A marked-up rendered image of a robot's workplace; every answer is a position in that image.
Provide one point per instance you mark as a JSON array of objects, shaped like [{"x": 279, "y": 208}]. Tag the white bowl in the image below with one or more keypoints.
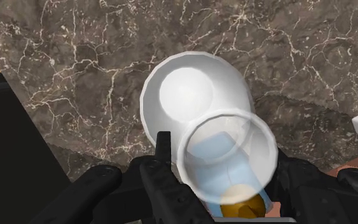
[{"x": 185, "y": 93}]

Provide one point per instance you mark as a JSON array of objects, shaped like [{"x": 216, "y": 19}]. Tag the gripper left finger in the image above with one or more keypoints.
[{"x": 163, "y": 189}]

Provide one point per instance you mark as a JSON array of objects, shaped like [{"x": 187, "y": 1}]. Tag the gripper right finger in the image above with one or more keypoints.
[{"x": 321, "y": 198}]

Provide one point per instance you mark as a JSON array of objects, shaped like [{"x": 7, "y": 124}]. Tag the light blue bottle yellow cap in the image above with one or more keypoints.
[{"x": 243, "y": 208}]

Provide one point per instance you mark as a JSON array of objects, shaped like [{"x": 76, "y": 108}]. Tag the clear glass cup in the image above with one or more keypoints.
[{"x": 260, "y": 145}]

